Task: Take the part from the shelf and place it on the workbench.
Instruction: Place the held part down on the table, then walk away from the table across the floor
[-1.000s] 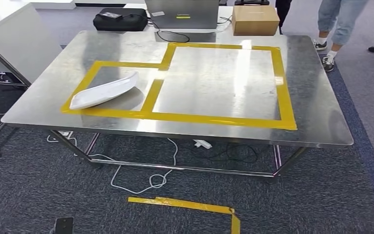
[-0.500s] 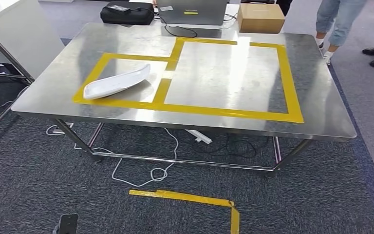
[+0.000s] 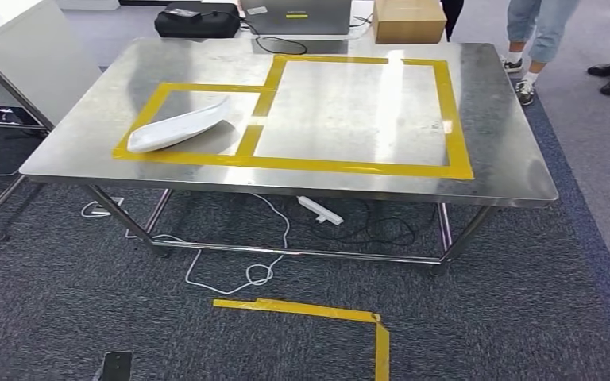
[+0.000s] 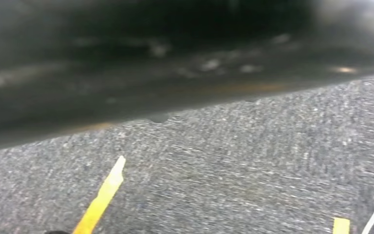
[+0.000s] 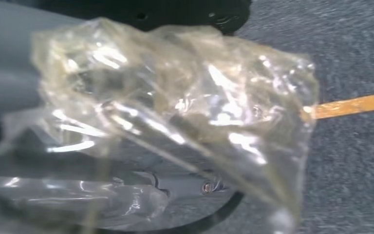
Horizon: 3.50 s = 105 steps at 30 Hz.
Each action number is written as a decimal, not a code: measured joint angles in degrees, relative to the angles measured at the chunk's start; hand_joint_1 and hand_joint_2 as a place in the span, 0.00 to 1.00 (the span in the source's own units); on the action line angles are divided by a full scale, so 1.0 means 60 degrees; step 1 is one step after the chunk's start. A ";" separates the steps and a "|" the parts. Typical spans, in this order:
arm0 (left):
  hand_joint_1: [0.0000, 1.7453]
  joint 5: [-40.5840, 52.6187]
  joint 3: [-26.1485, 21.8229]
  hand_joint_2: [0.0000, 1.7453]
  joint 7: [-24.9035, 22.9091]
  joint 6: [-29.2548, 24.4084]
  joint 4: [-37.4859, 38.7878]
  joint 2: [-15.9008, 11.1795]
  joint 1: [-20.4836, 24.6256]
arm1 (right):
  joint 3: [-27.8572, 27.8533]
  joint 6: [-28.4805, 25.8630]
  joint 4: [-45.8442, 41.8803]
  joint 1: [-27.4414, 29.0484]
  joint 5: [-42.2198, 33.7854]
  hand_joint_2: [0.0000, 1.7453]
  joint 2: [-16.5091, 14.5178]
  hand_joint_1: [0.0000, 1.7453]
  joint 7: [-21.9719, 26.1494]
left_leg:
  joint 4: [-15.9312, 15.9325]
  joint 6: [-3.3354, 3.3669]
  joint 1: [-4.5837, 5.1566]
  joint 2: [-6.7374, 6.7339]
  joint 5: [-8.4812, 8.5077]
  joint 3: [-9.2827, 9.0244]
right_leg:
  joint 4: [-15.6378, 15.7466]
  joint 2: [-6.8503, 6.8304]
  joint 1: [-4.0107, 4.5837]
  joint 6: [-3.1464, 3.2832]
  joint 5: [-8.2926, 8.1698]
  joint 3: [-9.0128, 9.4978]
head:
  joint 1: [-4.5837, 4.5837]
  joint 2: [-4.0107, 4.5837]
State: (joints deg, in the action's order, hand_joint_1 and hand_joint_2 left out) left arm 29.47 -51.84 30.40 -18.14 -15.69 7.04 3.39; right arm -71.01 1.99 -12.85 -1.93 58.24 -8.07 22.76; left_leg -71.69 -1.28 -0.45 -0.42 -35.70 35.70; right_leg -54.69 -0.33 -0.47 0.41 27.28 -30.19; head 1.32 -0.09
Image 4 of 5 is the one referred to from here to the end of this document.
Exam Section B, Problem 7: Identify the stainless steel workbench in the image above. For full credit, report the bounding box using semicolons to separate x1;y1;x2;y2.
0;0;374;156

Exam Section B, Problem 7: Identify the yellow floor tape frame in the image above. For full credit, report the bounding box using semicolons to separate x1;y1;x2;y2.
72;156;351;234

